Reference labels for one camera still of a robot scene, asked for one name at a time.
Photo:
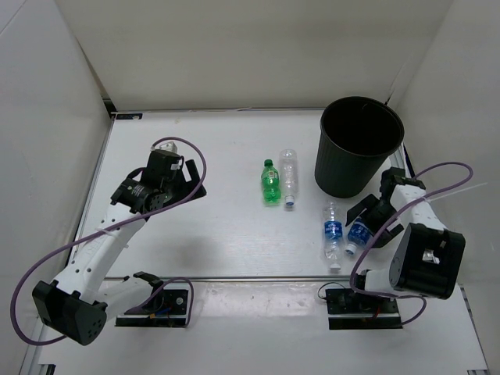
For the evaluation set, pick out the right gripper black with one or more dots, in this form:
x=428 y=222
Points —
x=359 y=208

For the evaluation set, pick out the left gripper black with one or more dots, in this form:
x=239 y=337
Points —
x=189 y=191

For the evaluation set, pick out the short bottle blue label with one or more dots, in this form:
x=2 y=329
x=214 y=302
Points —
x=358 y=237

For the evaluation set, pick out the clear bottle blue label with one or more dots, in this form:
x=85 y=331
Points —
x=332 y=237

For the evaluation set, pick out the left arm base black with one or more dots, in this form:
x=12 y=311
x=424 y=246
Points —
x=170 y=306

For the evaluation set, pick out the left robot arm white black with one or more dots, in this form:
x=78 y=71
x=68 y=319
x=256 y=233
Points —
x=73 y=302

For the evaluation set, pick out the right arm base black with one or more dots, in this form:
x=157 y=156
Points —
x=348 y=310

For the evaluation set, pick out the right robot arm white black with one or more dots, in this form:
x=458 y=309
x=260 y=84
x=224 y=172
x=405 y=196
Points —
x=427 y=260

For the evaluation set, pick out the black plastic trash bin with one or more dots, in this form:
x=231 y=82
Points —
x=357 y=134

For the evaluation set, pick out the green plastic bottle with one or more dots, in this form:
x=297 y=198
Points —
x=270 y=183

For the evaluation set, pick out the clear bottle blue cap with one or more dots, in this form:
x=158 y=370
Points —
x=288 y=171

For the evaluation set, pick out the aluminium table edge rail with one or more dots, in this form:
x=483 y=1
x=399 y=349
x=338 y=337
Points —
x=266 y=278

